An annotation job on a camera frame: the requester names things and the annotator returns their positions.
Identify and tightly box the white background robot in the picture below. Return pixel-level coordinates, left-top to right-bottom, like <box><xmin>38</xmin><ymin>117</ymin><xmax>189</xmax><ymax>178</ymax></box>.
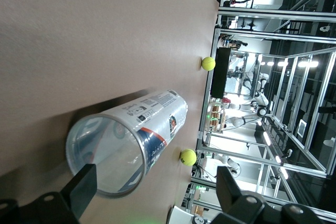
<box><xmin>224</xmin><ymin>115</ymin><xmax>260</xmax><ymax>132</ymax></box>
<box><xmin>244</xmin><ymin>69</ymin><xmax>271</xmax><ymax>117</ymax></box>
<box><xmin>207</xmin><ymin>153</ymin><xmax>241</xmax><ymax>179</ymax></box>

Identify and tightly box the brown table mat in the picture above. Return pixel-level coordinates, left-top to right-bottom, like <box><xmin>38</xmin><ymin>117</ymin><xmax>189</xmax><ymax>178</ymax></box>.
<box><xmin>0</xmin><ymin>0</ymin><xmax>220</xmax><ymax>224</ymax></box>

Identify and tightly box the black flat panel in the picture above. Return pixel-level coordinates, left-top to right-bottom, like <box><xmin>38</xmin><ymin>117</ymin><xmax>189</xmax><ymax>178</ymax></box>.
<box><xmin>210</xmin><ymin>47</ymin><xmax>232</xmax><ymax>99</ymax></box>

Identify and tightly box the yellow tennis ball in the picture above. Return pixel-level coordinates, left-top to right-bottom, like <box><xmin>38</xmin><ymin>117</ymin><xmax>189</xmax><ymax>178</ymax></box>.
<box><xmin>180</xmin><ymin>148</ymin><xmax>197</xmax><ymax>167</ymax></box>
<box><xmin>201</xmin><ymin>56</ymin><xmax>216</xmax><ymax>72</ymax></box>

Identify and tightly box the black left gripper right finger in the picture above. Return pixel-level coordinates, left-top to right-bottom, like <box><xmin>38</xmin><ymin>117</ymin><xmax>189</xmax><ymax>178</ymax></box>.
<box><xmin>211</xmin><ymin>166</ymin><xmax>336</xmax><ymax>224</ymax></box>

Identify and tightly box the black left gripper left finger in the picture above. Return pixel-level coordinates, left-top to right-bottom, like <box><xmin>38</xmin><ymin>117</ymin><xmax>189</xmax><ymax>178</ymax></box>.
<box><xmin>0</xmin><ymin>163</ymin><xmax>98</xmax><ymax>224</ymax></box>

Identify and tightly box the shelf with boxes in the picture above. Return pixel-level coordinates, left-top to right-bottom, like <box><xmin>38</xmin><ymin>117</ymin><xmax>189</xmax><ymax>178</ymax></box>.
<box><xmin>206</xmin><ymin>98</ymin><xmax>228</xmax><ymax>133</ymax></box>

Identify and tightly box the white blue tennis ball can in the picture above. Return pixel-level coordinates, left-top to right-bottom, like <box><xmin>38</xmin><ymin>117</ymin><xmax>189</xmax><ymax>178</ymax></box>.
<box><xmin>65</xmin><ymin>89</ymin><xmax>189</xmax><ymax>199</ymax></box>

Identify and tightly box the aluminium cage frame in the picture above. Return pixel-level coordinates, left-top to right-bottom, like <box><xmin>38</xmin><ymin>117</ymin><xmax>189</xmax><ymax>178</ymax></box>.
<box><xmin>195</xmin><ymin>6</ymin><xmax>336</xmax><ymax>224</ymax></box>

